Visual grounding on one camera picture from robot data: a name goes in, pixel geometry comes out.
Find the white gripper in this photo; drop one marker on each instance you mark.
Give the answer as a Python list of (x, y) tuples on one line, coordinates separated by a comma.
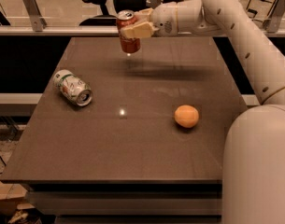
[(164, 19)]

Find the left metal rail bracket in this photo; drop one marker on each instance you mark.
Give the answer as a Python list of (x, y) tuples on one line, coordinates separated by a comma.
[(37, 21)]

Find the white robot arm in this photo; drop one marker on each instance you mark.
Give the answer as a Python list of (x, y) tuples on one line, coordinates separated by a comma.
[(253, 180)]

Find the cardboard box on floor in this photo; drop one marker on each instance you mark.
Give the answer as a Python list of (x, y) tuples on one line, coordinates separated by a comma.
[(13, 203)]

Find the wooden stool frame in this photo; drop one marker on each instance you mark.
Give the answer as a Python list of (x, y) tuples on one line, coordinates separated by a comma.
[(260, 10)]

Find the grey drawer cabinet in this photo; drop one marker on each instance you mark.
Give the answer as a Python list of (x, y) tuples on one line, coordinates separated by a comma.
[(163, 203)]

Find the right metal rail bracket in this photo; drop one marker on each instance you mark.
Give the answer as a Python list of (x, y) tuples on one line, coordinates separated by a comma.
[(272, 23)]

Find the orange fruit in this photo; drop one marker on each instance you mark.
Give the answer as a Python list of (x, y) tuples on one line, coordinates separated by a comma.
[(186, 116)]

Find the white green soda can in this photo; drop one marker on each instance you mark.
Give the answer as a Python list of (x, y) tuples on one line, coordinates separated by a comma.
[(72, 87)]

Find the red coke can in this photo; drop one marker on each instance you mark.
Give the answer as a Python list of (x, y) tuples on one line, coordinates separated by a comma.
[(125, 18)]

